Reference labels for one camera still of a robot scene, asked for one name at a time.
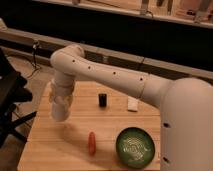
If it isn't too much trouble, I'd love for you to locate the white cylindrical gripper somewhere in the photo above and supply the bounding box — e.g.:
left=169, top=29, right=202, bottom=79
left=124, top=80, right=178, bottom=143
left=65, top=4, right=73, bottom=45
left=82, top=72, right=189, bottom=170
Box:
left=49, top=79, right=74, bottom=122

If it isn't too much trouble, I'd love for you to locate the black ceramic cup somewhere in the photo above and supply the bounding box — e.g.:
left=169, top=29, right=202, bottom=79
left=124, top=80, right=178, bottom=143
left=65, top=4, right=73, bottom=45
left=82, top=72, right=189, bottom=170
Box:
left=98, top=93, right=107, bottom=107

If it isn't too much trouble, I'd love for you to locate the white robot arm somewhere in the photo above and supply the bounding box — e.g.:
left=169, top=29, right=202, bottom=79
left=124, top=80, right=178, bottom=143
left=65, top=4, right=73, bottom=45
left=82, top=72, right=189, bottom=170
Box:
left=50, top=44, right=213, bottom=171

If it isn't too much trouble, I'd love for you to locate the white eraser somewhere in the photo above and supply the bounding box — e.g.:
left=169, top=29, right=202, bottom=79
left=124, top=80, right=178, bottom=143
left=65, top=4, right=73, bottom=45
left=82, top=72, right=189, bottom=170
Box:
left=127, top=97, right=138, bottom=112

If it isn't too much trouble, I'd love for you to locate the black chair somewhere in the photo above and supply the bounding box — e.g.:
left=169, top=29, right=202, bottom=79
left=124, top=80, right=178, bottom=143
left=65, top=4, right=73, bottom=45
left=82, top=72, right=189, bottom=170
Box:
left=0, top=48, right=36, bottom=148

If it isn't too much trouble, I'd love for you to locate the red carrot toy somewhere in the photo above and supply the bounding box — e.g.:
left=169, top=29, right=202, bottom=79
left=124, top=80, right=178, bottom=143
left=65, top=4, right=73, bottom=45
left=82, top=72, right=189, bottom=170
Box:
left=88, top=132, right=96, bottom=156

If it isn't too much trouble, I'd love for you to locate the wooden table board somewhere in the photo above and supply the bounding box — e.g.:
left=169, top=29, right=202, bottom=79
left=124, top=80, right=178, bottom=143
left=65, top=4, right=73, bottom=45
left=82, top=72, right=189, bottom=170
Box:
left=18, top=81, right=160, bottom=171

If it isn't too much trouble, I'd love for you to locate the green glass plate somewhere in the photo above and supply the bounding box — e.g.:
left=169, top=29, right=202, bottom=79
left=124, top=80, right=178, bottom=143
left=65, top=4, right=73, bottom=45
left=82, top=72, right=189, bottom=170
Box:
left=115, top=127, right=155, bottom=169

